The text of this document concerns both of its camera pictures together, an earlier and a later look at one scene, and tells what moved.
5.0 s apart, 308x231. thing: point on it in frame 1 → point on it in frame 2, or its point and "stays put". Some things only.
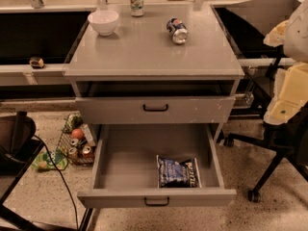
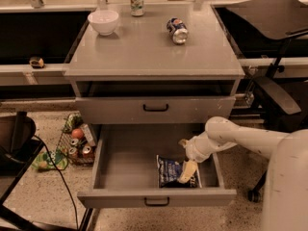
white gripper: (298, 36) → (193, 148)
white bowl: (104, 21) stays put
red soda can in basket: (87, 152) stays put
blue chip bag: (174, 174) stays put
